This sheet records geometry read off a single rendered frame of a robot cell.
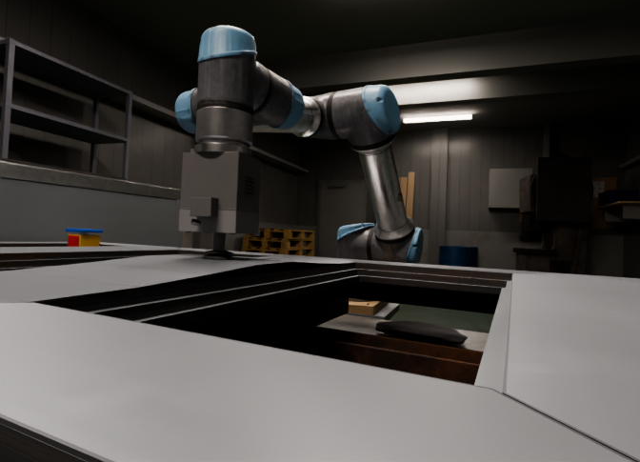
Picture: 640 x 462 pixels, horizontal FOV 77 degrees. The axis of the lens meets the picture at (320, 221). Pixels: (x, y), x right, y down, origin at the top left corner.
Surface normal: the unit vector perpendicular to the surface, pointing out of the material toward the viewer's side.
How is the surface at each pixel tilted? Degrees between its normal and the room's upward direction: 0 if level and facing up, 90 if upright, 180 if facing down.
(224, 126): 91
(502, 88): 90
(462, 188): 90
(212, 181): 90
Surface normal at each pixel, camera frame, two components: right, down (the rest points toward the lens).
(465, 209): -0.35, -0.04
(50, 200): 0.90, 0.02
